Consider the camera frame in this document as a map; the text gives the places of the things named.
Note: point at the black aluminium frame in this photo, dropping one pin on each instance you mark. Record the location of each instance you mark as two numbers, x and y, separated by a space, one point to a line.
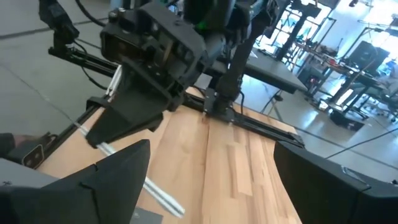
267 129

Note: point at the silver white flat bar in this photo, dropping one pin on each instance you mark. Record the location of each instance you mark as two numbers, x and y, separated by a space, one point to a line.
114 79

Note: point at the grey perforated metal riser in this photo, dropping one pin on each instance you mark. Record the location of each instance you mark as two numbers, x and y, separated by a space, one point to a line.
18 177

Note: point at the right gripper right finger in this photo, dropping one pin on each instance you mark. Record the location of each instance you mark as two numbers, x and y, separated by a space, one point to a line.
311 186

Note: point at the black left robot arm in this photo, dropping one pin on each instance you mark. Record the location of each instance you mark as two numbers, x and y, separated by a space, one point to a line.
233 71

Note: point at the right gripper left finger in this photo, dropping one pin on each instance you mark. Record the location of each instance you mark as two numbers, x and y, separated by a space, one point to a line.
124 186

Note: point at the small black depth camera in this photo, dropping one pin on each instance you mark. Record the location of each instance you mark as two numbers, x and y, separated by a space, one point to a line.
29 155

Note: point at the dark grey desk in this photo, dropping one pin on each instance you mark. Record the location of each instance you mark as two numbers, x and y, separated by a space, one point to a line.
267 71

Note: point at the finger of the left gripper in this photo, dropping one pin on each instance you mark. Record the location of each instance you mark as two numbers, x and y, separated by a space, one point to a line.
146 119
109 127

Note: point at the dark background monitor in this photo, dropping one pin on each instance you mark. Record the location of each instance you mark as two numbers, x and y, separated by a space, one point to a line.
368 56

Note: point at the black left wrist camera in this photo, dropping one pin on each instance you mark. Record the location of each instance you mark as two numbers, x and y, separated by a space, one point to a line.
121 48

